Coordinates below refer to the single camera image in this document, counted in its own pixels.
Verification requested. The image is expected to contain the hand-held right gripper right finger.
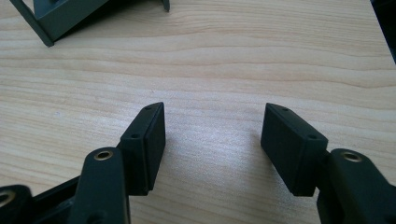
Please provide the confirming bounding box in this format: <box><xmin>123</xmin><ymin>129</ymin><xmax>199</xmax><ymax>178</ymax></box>
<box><xmin>260</xmin><ymin>103</ymin><xmax>330</xmax><ymax>198</ymax></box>

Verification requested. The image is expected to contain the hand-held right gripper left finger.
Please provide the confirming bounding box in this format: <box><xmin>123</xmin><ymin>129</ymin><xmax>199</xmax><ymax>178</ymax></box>
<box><xmin>116</xmin><ymin>102</ymin><xmax>166</xmax><ymax>197</ymax></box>

